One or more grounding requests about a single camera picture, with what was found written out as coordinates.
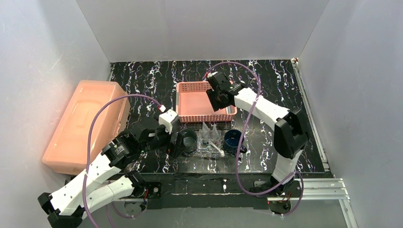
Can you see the white toothpaste tube blue cap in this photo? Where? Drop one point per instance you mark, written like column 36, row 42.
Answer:
column 205, row 133

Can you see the dark blue mug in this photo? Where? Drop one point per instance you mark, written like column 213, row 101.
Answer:
column 231, row 141

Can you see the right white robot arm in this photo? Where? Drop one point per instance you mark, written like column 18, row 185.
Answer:
column 289, row 126

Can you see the clear textured oval tray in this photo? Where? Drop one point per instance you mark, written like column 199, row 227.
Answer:
column 198, row 154

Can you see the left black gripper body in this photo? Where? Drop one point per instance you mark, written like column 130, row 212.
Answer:
column 173, row 144

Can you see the clear textured acrylic holder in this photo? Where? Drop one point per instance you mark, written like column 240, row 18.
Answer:
column 207, row 148

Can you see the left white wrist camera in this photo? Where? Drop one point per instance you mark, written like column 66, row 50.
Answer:
column 169, row 119

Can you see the pink perforated plastic basket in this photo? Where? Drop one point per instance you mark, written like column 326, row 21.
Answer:
column 193, row 105

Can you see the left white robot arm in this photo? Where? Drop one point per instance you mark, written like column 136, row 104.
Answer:
column 84, row 194

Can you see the white toothbrush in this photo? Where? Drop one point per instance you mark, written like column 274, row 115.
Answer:
column 219, row 150

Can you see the dark green mug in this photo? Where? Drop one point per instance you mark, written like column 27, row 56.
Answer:
column 189, row 141

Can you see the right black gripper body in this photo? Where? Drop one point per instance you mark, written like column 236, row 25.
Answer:
column 213, row 98

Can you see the aluminium frame rail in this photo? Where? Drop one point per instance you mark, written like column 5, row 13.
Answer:
column 306, row 189

